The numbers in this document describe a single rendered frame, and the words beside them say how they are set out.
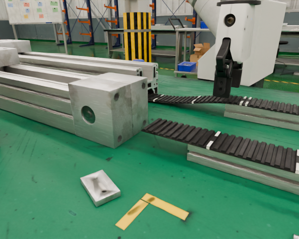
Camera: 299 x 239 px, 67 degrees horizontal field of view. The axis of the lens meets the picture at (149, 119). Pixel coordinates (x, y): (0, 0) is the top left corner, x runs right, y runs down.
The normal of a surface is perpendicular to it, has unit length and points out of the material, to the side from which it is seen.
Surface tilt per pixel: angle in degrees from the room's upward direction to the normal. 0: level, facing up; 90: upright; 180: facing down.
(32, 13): 90
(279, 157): 0
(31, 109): 90
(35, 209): 0
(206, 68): 90
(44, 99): 90
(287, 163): 0
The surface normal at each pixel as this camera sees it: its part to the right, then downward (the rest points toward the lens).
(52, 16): -0.25, 0.39
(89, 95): -0.54, 0.34
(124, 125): 0.84, 0.20
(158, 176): -0.01, -0.92
